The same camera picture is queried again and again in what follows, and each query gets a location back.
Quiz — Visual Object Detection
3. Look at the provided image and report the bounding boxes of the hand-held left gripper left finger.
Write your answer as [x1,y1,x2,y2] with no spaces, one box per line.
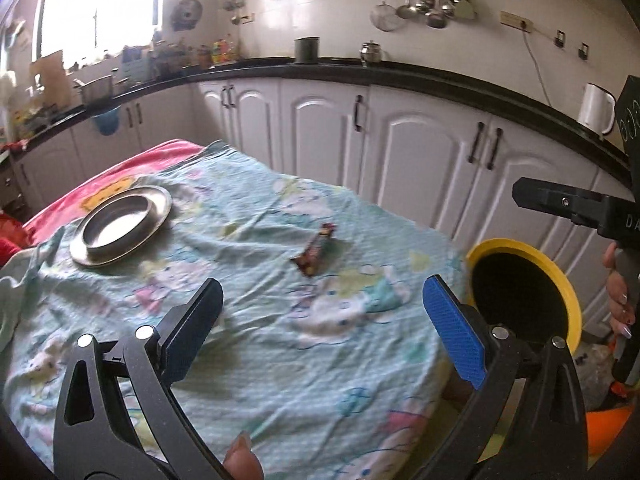
[52,277,226,480]

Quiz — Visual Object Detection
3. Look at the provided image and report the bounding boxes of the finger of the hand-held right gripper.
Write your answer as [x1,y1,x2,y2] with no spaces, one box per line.
[511,176,608,229]

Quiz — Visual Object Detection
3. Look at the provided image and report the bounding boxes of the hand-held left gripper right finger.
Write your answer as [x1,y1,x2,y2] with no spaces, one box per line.
[422,275,588,480]

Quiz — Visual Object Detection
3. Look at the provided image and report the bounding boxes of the yellow-rimmed black bin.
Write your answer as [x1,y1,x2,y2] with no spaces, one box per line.
[465,238,584,357]

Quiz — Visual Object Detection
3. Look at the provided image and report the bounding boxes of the brown snack wrapper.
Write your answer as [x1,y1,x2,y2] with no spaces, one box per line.
[292,222,337,277]

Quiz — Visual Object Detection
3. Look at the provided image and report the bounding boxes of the person's right hand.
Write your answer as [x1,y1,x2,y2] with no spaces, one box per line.
[602,241,637,339]

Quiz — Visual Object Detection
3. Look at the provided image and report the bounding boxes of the person's left hand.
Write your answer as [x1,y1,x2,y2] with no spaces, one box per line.
[222,432,265,480]

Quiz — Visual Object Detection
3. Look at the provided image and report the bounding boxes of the light blue printed blanket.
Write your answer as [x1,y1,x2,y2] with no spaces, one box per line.
[0,139,469,480]

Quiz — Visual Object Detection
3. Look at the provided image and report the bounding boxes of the white electric kettle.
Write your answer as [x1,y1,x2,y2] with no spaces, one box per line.
[577,82,617,137]

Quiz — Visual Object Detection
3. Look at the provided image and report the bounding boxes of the round metal plate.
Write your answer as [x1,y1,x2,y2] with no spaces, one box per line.
[69,186,174,267]

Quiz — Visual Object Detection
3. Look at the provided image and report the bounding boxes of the white kitchen cabinets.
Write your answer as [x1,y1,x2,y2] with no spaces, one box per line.
[0,74,640,348]

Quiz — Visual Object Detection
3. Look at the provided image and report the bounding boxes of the clear plastic bag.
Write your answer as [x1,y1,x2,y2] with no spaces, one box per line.
[574,344,622,412]

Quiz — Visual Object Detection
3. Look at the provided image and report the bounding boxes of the red blanket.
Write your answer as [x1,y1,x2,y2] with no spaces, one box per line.
[22,138,207,250]

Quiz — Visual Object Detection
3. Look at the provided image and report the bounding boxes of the orange object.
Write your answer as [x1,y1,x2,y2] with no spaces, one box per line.
[584,404,635,457]

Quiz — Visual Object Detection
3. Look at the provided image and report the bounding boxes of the red cloth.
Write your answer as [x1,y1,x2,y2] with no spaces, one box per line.
[0,211,32,257]

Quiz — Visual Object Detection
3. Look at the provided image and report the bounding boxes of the blue plastic basin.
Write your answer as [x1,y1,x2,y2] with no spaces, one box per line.
[92,105,123,136]

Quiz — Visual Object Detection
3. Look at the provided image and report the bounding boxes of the metal teapot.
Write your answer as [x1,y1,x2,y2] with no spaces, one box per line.
[359,40,384,67]

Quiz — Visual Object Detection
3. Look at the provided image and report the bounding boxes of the steel cooking pot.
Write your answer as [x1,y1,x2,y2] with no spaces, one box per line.
[74,74,117,107]

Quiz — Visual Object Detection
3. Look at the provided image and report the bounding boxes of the row of bottles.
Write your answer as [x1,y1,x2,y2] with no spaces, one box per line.
[150,34,242,70]

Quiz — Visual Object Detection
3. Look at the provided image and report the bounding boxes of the dark metal canister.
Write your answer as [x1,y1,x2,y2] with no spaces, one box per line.
[294,36,321,65]

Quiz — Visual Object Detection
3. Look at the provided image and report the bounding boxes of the wooden cutting board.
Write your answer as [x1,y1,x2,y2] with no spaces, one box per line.
[29,50,74,107]

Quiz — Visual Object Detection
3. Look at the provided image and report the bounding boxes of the kitchen window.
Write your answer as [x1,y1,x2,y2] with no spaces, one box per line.
[36,0,164,62]

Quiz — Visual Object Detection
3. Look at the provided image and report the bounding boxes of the kettle power cable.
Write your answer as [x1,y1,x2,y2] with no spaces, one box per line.
[521,29,555,107]

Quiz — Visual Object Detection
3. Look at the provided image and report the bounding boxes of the wall power strip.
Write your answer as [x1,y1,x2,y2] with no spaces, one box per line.
[500,10,532,31]

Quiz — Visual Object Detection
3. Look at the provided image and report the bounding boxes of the round wall decoration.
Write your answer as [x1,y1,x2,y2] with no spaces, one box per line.
[171,0,204,31]

